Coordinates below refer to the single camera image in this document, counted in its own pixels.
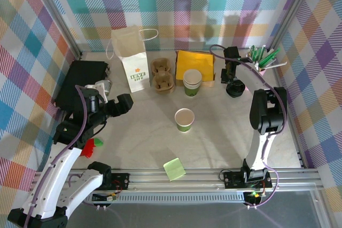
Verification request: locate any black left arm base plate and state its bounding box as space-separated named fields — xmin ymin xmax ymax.
xmin=108 ymin=172 xmax=131 ymax=191

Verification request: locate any small circuit board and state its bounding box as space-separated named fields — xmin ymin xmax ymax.
xmin=244 ymin=189 xmax=267 ymax=199
xmin=92 ymin=192 xmax=118 ymax=202

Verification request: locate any aluminium frame post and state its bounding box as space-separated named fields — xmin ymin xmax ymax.
xmin=25 ymin=0 xmax=83 ymax=59
xmin=266 ymin=0 xmax=320 ymax=51

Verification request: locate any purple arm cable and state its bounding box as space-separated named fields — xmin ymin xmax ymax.
xmin=209 ymin=44 xmax=288 ymax=209
xmin=25 ymin=85 xmax=107 ymax=226

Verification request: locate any green paper coffee cup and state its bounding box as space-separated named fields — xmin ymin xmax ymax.
xmin=174 ymin=108 xmax=195 ymax=133

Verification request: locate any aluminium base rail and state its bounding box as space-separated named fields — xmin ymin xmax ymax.
xmin=28 ymin=168 xmax=324 ymax=194

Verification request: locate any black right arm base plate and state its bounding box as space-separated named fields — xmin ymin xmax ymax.
xmin=223 ymin=171 xmax=273 ymax=189

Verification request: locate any red toy block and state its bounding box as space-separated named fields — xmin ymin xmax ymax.
xmin=80 ymin=138 xmax=97 ymax=158

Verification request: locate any white wrapped straw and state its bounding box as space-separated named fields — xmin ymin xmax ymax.
xmin=263 ymin=61 xmax=288 ymax=70

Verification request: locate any green sticky note pad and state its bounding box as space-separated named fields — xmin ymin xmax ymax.
xmin=163 ymin=158 xmax=186 ymax=182

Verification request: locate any black carrying case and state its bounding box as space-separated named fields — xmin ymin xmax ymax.
xmin=55 ymin=60 xmax=113 ymax=113

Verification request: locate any grey slotted cable duct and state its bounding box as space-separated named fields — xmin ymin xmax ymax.
xmin=80 ymin=194 xmax=246 ymax=205

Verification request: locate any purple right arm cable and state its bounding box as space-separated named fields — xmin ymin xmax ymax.
xmin=209 ymin=44 xmax=288 ymax=209

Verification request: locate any white paper takeout bag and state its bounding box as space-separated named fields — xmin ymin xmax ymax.
xmin=106 ymin=25 xmax=159 ymax=94

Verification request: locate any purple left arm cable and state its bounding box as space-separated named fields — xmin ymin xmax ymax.
xmin=25 ymin=85 xmax=107 ymax=226

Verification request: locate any stack of green paper cups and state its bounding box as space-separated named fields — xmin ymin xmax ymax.
xmin=183 ymin=69 xmax=203 ymax=98

